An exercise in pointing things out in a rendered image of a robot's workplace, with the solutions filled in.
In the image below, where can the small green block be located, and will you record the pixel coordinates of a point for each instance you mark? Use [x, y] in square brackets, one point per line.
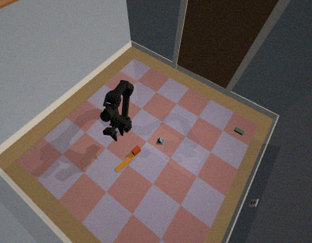
[239, 131]

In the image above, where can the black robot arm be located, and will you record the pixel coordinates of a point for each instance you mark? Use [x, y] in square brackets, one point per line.
[114, 97]

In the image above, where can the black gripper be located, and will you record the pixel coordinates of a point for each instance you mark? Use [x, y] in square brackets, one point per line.
[112, 130]

